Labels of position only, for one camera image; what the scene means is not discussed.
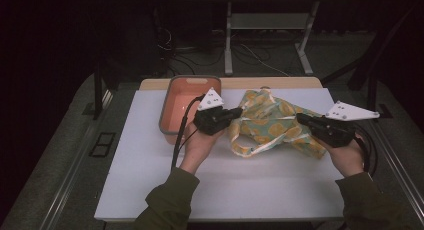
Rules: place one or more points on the citrus print teal cloth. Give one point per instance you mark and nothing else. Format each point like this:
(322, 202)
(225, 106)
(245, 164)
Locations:
(270, 123)

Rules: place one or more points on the grey metal stand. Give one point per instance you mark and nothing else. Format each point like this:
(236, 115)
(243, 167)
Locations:
(270, 21)

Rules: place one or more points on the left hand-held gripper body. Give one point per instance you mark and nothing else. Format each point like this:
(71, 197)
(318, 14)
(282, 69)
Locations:
(213, 118)

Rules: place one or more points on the person's right hand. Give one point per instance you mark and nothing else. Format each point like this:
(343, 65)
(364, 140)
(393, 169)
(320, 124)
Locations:
(346, 158)

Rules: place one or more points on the pink plastic basin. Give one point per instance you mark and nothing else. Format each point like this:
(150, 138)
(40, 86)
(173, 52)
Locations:
(181, 106)

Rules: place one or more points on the aluminium rail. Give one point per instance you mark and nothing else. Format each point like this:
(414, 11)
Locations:
(401, 176)
(71, 176)

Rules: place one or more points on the black tripod stand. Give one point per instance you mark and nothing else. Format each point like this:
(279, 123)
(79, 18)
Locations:
(370, 66)

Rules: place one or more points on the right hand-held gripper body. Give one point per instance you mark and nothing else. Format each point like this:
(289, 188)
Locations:
(333, 130)

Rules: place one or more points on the black rectangular floor frame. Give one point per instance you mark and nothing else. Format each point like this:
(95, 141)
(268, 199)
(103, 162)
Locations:
(102, 144)

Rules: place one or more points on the person's left hand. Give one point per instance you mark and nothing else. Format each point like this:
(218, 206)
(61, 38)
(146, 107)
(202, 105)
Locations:
(200, 146)

